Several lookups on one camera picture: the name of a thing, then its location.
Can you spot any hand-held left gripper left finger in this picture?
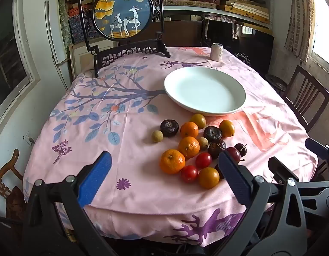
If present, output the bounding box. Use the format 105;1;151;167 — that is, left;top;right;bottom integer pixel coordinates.
22;151;119;256

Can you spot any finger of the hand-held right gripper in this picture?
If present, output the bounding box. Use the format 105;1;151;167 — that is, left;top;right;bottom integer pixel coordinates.
304;138;329;171
268;157;300;184

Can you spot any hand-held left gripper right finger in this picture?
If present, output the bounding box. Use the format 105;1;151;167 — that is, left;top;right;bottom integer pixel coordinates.
212;151;322;256

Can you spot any dark red plum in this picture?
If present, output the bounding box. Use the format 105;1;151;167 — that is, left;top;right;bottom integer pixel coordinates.
226;147;241;163
234;143;247;157

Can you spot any smooth yellow-orange fruit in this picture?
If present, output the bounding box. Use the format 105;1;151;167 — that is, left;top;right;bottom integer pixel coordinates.
190;114;207;129
219;120;235;138
198;167;220;189

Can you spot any red cherry tomato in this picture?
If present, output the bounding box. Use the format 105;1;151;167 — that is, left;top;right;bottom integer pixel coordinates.
180;165;199;183
195;152;212;169

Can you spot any dark mangosteen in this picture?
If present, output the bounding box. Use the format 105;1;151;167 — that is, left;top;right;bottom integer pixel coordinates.
203;126;223;142

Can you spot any orange mandarin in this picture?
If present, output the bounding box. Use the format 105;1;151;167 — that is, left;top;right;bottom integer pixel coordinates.
159;149;186;175
180;122;199;138
178;136;200;158

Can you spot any white oval plate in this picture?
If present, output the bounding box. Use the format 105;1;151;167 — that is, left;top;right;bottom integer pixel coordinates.
164;67;246;116

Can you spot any pink printed tablecloth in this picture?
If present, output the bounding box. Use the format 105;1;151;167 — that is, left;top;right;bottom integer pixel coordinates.
23;47;318;247

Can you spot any dark wooden slatted chair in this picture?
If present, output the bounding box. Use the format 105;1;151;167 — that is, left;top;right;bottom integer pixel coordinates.
283;64;329;132

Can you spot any round dark stool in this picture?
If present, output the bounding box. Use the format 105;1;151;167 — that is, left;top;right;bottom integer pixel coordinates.
266;75;288;91

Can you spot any brown carved wooden chair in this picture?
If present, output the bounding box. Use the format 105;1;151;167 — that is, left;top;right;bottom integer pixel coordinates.
0;149;27;219

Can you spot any dark cabinet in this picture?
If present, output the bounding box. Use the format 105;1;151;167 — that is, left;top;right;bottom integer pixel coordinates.
202;19;274;76

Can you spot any pale framed picture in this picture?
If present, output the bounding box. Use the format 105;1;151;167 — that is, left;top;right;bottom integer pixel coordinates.
69;43;114;79

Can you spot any white drink can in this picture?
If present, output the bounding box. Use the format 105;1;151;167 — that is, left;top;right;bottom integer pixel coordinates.
210;43;224;61

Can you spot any bright window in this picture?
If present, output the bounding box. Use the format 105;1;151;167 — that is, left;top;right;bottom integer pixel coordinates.
309;0;329;67

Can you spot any beige patterned curtain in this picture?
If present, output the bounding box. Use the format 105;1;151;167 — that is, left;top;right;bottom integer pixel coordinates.
284;0;314;59

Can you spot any white framed window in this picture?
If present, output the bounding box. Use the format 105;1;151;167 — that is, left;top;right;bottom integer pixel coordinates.
0;0;41;120

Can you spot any white leaning board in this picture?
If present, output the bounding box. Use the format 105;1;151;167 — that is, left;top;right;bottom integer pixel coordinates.
45;0;74;91

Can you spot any stack of patterned boxes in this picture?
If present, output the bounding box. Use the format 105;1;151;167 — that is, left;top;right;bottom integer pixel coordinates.
61;0;97;43

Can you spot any stack of wooden frames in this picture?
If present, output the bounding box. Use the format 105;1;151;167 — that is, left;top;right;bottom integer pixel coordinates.
224;0;270;24

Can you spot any round deer screen black stand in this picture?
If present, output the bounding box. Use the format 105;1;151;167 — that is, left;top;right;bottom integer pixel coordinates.
77;0;171;78

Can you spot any wire mesh basket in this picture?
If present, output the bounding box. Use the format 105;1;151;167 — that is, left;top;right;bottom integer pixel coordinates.
235;53;252;66

